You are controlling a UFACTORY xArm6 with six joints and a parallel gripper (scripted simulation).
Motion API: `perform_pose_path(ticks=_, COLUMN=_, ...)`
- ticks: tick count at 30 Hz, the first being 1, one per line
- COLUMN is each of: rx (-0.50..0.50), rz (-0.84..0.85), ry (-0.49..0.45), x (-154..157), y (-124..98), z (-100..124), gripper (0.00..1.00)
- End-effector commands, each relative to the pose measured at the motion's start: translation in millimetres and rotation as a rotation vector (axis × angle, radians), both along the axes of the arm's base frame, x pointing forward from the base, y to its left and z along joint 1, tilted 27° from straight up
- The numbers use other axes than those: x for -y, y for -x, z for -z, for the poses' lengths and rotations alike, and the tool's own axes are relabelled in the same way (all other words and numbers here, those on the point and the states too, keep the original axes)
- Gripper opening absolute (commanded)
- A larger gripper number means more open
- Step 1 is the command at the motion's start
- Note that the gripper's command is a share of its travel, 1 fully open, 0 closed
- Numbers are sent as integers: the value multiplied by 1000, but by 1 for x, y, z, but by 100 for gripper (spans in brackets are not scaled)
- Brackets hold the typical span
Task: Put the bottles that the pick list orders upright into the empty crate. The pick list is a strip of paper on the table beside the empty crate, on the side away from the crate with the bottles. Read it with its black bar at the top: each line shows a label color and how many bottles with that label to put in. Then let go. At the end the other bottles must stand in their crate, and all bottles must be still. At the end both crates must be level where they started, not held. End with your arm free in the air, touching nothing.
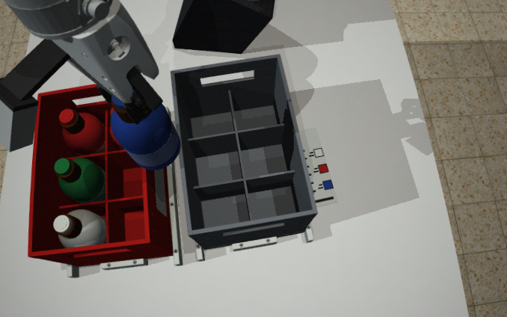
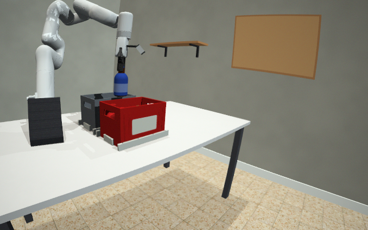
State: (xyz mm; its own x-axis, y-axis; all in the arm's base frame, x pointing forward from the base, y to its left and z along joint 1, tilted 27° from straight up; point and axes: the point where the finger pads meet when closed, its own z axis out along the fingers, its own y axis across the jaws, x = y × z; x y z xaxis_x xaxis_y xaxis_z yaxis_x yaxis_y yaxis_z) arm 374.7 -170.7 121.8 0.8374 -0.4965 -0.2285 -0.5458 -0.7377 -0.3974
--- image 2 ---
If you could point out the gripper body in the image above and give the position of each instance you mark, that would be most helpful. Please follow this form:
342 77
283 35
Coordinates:
122 41

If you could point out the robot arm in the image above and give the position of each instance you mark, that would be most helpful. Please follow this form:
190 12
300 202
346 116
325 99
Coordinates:
49 56

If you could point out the red bottle crate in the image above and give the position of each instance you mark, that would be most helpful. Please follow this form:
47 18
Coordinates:
132 121

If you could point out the blue bottle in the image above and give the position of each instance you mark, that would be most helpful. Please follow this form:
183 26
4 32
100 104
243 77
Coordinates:
120 84

